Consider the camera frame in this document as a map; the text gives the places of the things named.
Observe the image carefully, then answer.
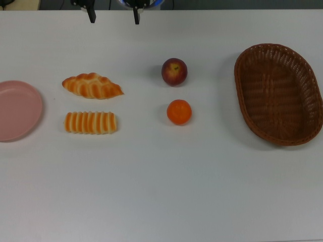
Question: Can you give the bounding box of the pink plate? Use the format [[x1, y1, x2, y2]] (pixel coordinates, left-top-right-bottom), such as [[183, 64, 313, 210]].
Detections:
[[0, 80, 43, 143]]

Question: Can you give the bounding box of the braided toy bread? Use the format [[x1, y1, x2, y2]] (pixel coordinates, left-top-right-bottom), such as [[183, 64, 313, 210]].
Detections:
[[62, 72, 125, 100]]

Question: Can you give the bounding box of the brown woven basket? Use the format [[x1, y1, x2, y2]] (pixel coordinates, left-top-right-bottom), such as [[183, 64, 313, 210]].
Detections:
[[234, 43, 323, 147]]

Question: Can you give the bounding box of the ribbed toy bread loaf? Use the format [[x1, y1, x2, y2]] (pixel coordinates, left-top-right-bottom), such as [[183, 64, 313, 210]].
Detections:
[[64, 111, 119, 135]]

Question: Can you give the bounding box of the toy orange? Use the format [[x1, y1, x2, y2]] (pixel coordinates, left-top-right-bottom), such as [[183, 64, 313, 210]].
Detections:
[[166, 99, 193, 126]]

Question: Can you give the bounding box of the red toy apple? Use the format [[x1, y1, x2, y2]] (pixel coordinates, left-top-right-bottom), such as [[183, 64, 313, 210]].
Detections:
[[161, 57, 189, 87]]

